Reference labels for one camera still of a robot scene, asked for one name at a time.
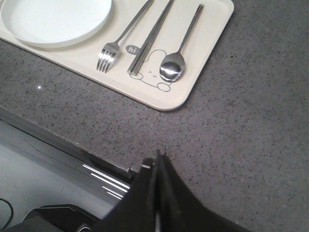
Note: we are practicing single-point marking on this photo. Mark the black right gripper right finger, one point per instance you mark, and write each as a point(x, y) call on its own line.
point(180, 210)

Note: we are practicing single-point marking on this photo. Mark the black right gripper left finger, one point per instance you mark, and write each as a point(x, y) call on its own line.
point(136, 211)

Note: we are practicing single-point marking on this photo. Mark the silver metal spoon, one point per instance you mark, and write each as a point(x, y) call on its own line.
point(173, 65)

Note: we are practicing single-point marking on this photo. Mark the silver metal fork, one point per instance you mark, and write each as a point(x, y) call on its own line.
point(110, 50)

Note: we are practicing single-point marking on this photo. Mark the white round plate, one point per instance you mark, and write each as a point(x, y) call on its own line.
point(54, 23)

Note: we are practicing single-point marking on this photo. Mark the black device below table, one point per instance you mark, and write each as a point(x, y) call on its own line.
point(56, 218)

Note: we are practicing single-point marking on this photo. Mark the cream rabbit serving tray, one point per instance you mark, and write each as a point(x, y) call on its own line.
point(146, 86)

